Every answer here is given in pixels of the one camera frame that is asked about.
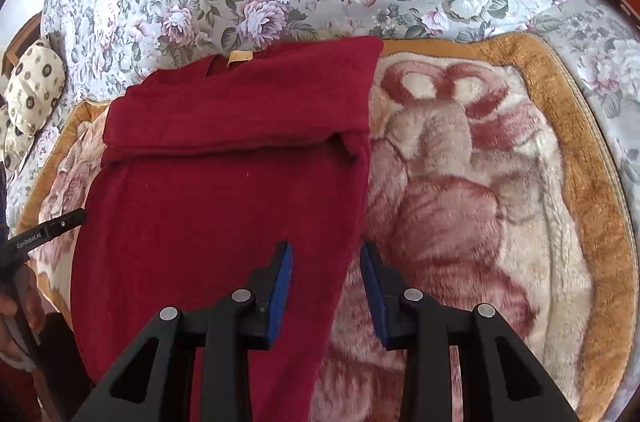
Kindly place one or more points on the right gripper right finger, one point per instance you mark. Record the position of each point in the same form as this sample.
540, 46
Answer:
501, 379

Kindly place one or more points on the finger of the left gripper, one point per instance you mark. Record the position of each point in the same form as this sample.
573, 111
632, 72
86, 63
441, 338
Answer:
19, 246

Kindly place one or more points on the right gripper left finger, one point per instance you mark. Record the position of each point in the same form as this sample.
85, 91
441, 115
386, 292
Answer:
205, 350

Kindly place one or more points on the dark red sweater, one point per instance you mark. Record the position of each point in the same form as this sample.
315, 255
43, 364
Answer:
205, 169

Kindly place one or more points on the person's left hand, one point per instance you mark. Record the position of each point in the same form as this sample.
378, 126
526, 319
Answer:
20, 303

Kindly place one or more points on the cream patterned pillow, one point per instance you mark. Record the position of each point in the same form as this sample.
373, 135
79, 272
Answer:
34, 89

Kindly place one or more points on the orange floral plush blanket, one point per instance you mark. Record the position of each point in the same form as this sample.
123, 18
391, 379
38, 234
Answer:
489, 182

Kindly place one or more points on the wooden chair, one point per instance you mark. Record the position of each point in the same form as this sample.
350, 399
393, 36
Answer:
27, 35

